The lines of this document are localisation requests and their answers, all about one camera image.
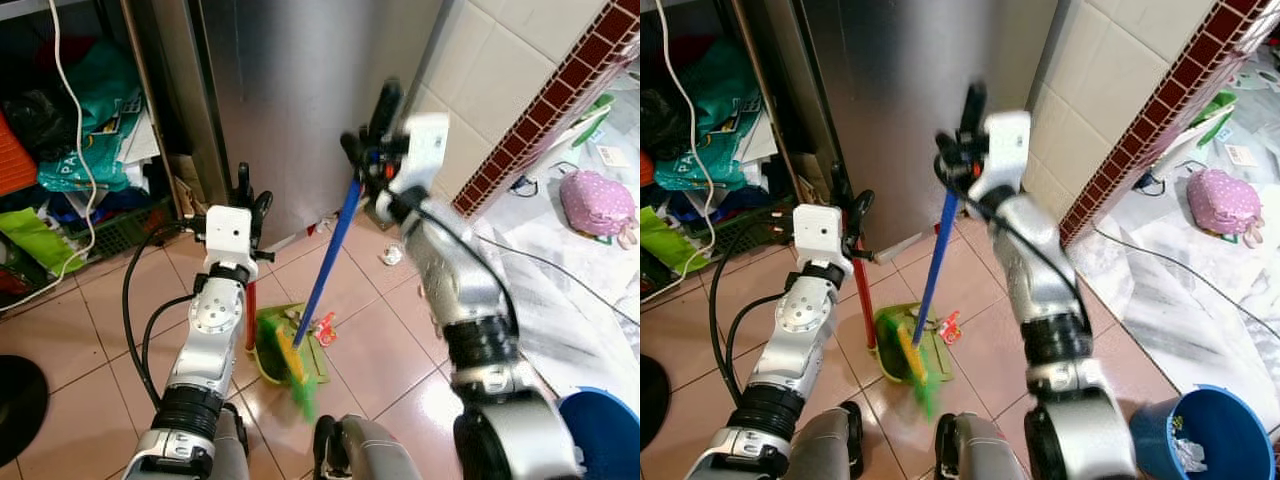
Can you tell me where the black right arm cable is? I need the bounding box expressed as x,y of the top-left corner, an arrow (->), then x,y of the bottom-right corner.
955,188 -> 1093,323
413,203 -> 523,337

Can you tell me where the blue plastic bucket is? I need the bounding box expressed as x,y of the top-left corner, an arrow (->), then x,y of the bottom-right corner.
1130,384 -> 1277,480
557,387 -> 641,480

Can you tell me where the dark green plastic crate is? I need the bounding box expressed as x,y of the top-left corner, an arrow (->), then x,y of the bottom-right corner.
88,198 -> 179,259
690,200 -> 791,263

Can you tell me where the grey robot leg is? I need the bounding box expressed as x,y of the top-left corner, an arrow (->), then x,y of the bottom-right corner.
212,404 -> 252,480
788,400 -> 867,480
934,410 -> 1033,480
312,413 -> 427,480

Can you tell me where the black round object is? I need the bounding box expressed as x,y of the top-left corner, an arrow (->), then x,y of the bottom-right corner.
0,354 -> 50,468
640,354 -> 674,453

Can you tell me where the stainless steel fridge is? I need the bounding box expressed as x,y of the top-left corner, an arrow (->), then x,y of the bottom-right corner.
800,0 -> 1061,253
188,0 -> 447,249

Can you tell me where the orange plastic basket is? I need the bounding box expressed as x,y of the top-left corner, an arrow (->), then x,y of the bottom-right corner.
0,108 -> 39,198

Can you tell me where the white crumpled paper in bucket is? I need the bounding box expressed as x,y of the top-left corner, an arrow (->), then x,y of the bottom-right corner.
1164,432 -> 1213,477

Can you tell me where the grey left robot leg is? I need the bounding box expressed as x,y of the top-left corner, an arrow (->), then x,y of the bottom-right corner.
788,400 -> 867,480
212,404 -> 252,480

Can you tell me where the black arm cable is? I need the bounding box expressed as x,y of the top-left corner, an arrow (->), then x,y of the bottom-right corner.
121,224 -> 211,411
955,188 -> 1093,323
707,214 -> 803,403
413,203 -> 523,337

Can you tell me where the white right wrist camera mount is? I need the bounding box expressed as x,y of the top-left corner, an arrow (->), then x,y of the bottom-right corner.
388,112 -> 452,197
972,110 -> 1033,193

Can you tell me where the green dustpan with red handle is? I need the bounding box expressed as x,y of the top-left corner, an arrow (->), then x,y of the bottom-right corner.
852,215 -> 957,387
243,280 -> 333,389

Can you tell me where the white power cable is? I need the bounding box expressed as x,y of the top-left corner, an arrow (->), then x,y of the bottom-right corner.
0,0 -> 99,314
640,0 -> 721,303

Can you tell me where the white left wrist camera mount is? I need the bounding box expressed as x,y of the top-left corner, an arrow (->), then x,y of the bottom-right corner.
792,203 -> 847,267
204,205 -> 257,271

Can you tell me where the black plastic bag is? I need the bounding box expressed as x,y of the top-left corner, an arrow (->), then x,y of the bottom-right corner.
640,85 -> 693,163
3,88 -> 73,163

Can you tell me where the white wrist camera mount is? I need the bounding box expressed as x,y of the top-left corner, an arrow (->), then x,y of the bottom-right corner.
204,205 -> 257,271
792,203 -> 847,267
972,110 -> 1033,193
388,112 -> 452,197

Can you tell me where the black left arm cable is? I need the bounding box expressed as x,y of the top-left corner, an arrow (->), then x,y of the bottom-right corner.
707,214 -> 803,403
121,224 -> 211,411

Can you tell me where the pink polka dot bag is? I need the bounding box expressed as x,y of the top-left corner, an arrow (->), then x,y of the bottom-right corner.
1186,167 -> 1265,246
559,169 -> 639,249

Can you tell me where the teal plastic shopping bag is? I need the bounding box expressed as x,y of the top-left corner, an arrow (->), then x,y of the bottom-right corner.
654,38 -> 769,192
38,40 -> 153,194

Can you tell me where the green and white package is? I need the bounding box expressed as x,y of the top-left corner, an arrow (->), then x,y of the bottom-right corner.
1190,88 -> 1239,141
572,93 -> 618,143

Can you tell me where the clear plastic floor sheet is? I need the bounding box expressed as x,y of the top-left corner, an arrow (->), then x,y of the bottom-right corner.
1064,55 -> 1280,426
468,92 -> 641,403

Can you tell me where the grey right robot leg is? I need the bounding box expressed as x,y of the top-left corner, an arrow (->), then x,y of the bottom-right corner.
934,410 -> 1033,480
312,413 -> 427,480

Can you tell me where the bright green plastic bag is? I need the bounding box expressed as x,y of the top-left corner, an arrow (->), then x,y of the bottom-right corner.
0,204 -> 85,279
640,204 -> 707,273

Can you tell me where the blue-handled green broom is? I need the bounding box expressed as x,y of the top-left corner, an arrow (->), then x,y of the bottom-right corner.
272,178 -> 363,423
892,188 -> 959,422

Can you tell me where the thin black floor cable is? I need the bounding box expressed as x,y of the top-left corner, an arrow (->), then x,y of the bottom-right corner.
474,233 -> 641,328
1092,226 -> 1280,343

